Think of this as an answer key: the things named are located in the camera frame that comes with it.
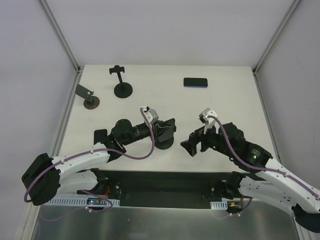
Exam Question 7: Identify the black round base phone stand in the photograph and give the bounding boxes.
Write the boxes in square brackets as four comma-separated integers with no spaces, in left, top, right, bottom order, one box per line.
[155,137,174,150]

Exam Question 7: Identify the blue edged black phone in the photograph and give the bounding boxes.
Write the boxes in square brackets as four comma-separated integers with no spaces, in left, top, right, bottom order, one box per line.
[183,77,208,88]

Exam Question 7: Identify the black clamp phone stand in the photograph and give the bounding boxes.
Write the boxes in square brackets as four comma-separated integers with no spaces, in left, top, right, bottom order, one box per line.
[109,65,133,99]

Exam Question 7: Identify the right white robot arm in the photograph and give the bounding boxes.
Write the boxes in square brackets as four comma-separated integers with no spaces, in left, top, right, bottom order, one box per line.
[180,122,320,233]

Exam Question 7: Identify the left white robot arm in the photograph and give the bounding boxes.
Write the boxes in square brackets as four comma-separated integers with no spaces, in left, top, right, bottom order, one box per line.
[21,118,177,206]

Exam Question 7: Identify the black phone with red case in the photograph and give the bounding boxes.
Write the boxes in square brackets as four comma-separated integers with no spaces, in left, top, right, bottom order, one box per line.
[93,129,108,145]

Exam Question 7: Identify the brown base phone stand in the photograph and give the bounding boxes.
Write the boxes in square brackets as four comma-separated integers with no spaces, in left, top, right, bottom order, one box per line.
[75,84,100,110]

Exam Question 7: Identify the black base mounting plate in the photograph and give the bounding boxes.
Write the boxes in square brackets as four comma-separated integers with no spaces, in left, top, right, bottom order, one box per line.
[77,169,261,208]

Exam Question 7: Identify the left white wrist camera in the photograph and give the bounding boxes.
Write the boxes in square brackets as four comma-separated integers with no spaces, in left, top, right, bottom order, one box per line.
[142,106,159,125]

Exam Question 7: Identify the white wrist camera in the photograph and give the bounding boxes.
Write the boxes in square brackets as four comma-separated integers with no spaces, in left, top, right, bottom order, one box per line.
[142,106,159,125]
[199,108,218,134]

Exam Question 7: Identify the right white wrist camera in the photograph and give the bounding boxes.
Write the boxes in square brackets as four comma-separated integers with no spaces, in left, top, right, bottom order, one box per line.
[199,108,218,134]

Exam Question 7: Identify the right white cable duct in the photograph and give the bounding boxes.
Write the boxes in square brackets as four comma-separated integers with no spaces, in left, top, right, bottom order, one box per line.
[210,200,244,211]

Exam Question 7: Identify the white cable duct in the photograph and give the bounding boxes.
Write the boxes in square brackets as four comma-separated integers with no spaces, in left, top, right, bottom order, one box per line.
[44,196,120,208]
[210,200,244,211]

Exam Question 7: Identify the left white cable duct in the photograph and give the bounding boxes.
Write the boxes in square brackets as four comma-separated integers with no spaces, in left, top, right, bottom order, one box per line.
[44,196,120,208]

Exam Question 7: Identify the right aluminium frame post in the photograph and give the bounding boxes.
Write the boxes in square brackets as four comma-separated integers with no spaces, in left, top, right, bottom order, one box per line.
[252,0,303,76]

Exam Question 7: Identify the aluminium frame post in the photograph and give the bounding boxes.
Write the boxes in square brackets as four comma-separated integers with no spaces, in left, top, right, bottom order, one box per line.
[37,0,81,73]
[252,0,303,76]

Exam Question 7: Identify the left aluminium frame post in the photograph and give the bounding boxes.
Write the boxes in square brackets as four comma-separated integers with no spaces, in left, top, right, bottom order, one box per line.
[37,0,81,73]

